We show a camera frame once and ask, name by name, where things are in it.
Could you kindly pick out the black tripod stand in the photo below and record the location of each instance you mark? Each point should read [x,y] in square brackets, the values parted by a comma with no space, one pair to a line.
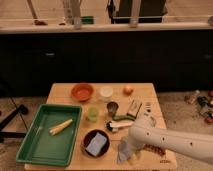
[20,110]

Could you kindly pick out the white cup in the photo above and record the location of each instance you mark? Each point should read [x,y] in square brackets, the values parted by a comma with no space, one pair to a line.
[106,93]

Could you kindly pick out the blue grey towel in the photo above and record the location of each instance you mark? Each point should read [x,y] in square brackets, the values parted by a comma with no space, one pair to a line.
[126,149]

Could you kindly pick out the wooden table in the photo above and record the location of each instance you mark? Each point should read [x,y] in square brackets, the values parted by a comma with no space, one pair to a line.
[60,93]

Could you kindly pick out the yellow onion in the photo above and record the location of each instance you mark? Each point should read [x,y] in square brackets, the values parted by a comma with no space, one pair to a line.
[128,90]

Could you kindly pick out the green pepper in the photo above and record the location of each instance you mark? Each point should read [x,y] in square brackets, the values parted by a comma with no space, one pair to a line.
[122,117]

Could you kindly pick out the green plastic tray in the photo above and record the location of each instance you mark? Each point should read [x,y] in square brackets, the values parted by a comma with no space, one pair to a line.
[40,147]

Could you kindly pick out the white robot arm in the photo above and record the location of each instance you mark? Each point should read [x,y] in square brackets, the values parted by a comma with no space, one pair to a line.
[197,146]

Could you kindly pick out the blue sponge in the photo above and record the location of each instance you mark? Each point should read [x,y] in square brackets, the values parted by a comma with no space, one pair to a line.
[96,144]

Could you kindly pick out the metal grater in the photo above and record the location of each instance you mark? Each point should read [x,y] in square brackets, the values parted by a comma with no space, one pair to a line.
[134,108]

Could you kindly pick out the small metal cup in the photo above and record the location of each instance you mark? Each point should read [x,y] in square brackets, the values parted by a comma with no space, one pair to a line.
[112,108]

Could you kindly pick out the dark brown bowl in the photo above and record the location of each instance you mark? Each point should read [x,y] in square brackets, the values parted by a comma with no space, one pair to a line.
[89,136]

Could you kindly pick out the red orange bowl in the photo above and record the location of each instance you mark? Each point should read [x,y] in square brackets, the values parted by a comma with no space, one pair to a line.
[82,92]

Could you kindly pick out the brown grape bunch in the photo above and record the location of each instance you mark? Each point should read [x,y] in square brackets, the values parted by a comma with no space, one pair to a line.
[154,149]

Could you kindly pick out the green translucent cup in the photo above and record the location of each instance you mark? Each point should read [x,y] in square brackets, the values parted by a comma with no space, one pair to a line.
[93,114]

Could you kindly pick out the silver fork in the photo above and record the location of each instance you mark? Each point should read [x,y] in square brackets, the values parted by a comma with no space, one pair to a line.
[148,108]

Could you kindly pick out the yellow corn cob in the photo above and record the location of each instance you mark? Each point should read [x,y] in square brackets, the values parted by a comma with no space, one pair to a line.
[58,128]

